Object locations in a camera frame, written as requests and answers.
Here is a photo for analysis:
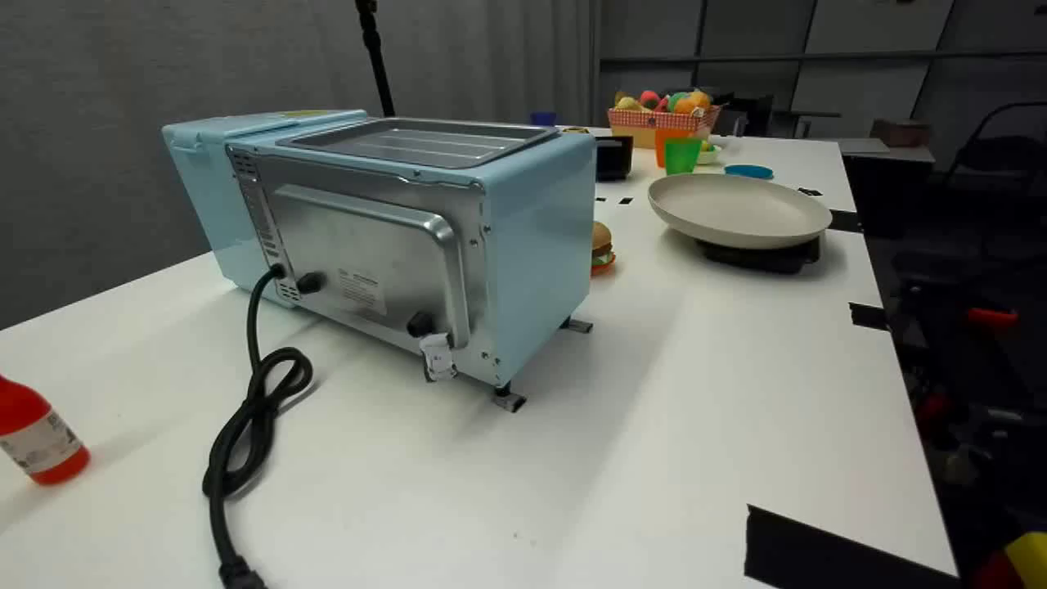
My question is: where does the orange plastic cup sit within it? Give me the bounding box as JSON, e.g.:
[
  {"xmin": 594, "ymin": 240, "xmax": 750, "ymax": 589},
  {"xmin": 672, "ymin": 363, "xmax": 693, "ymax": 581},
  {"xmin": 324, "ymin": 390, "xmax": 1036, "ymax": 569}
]
[{"xmin": 652, "ymin": 111, "xmax": 700, "ymax": 170}]

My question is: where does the small brown box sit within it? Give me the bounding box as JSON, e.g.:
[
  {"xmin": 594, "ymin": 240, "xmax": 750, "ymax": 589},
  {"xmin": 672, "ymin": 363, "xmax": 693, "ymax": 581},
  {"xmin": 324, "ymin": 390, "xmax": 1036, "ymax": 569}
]
[{"xmin": 871, "ymin": 114, "xmax": 937, "ymax": 152}]

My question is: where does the small black box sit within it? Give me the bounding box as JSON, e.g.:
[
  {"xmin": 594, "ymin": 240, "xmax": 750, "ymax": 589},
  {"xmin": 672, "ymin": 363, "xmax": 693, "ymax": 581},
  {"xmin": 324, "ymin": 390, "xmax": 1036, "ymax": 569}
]
[{"xmin": 593, "ymin": 131, "xmax": 635, "ymax": 182}]

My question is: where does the beige round plate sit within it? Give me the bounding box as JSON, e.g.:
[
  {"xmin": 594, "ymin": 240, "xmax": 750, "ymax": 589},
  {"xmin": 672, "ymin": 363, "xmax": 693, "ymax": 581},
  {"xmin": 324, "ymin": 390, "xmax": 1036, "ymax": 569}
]
[{"xmin": 646, "ymin": 170, "xmax": 834, "ymax": 253}]

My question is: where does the green plastic cup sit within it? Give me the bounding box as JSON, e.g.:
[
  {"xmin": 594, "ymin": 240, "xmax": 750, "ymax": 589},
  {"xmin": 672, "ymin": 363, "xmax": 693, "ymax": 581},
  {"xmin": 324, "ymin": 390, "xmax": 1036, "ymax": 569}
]
[{"xmin": 663, "ymin": 134, "xmax": 708, "ymax": 178}]

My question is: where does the black power cord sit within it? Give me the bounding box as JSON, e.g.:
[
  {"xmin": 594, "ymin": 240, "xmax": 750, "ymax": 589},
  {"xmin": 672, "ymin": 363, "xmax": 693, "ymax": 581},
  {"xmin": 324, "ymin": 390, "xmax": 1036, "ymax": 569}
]
[{"xmin": 201, "ymin": 262, "xmax": 322, "ymax": 589}]

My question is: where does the yellow and red object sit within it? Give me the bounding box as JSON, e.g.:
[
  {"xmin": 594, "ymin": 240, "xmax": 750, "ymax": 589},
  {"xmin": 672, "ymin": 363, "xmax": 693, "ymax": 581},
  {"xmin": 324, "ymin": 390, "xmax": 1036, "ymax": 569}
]
[{"xmin": 971, "ymin": 529, "xmax": 1047, "ymax": 589}]

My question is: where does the red bottle white label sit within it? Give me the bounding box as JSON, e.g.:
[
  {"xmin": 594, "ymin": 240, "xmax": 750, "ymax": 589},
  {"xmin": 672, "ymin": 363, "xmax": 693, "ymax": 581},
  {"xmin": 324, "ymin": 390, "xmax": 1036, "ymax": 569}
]
[{"xmin": 0, "ymin": 372, "xmax": 94, "ymax": 492}]

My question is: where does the black scale base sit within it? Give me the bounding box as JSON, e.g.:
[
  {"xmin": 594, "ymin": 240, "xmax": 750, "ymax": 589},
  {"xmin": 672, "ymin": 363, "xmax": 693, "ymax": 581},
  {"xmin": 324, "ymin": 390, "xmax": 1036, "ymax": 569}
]
[{"xmin": 696, "ymin": 233, "xmax": 823, "ymax": 275}]

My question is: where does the light blue toaster oven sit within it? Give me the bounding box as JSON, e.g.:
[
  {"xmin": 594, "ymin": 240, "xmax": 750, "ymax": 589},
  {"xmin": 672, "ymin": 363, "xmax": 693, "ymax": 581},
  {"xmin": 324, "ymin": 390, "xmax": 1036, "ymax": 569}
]
[{"xmin": 160, "ymin": 105, "xmax": 599, "ymax": 393}]

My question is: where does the red tool handle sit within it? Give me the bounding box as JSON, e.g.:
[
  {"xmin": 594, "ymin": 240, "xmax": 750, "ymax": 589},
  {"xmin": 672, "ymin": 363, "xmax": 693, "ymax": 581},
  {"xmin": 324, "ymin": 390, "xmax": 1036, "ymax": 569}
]
[{"xmin": 962, "ymin": 303, "xmax": 1024, "ymax": 334}]

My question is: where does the toy burger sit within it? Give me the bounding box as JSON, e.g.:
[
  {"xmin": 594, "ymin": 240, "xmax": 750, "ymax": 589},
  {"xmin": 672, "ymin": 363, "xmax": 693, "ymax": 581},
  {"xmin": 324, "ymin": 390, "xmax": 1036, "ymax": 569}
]
[{"xmin": 590, "ymin": 219, "xmax": 617, "ymax": 279}]

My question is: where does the black office chair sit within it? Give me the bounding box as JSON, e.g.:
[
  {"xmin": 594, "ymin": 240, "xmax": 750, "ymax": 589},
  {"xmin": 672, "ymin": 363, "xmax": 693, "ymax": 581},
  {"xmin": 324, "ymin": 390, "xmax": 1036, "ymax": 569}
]
[{"xmin": 941, "ymin": 97, "xmax": 1047, "ymax": 199}]

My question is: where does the black tripod pole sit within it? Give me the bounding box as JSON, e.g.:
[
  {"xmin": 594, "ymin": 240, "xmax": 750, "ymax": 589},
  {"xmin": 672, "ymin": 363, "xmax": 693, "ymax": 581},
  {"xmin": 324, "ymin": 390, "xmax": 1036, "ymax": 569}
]
[{"xmin": 352, "ymin": 0, "xmax": 400, "ymax": 118}]

